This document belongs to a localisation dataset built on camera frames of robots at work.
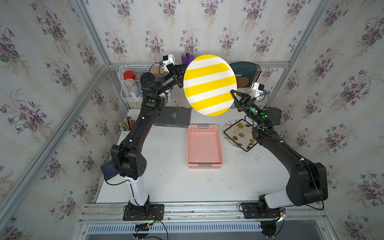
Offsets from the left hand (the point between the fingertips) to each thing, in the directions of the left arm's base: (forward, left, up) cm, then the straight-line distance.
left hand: (198, 69), depth 57 cm
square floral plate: (+6, -32, -51) cm, 61 cm away
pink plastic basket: (-2, -6, -55) cm, 56 cm away
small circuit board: (-46, +26, -58) cm, 78 cm away
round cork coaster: (+29, -31, -26) cm, 49 cm away
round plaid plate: (+15, -24, -53) cm, 60 cm away
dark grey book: (+22, +15, -52) cm, 58 cm away
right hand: (-3, -15, -10) cm, 18 cm away
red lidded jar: (+28, +41, -20) cm, 54 cm away
